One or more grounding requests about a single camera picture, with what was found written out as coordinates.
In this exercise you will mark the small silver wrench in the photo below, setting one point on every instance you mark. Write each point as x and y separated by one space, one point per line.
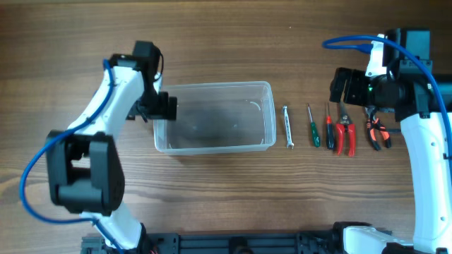
290 144

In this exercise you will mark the red black screwdriver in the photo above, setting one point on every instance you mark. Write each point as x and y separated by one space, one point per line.
330 138

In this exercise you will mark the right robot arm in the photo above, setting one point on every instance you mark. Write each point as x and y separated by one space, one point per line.
399 79

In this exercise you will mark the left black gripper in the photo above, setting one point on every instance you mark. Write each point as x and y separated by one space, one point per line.
171 108

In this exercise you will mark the red handled snips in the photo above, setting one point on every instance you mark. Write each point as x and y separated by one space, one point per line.
344 127

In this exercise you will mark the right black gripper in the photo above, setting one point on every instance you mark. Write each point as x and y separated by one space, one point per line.
352 86

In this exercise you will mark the clear plastic container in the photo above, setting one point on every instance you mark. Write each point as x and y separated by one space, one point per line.
218 118

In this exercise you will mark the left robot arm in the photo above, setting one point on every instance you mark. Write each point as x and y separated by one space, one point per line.
84 170

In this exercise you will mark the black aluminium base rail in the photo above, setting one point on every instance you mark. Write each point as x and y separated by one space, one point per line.
303 242

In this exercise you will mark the green handled screwdriver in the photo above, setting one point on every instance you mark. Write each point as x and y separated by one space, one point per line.
314 132

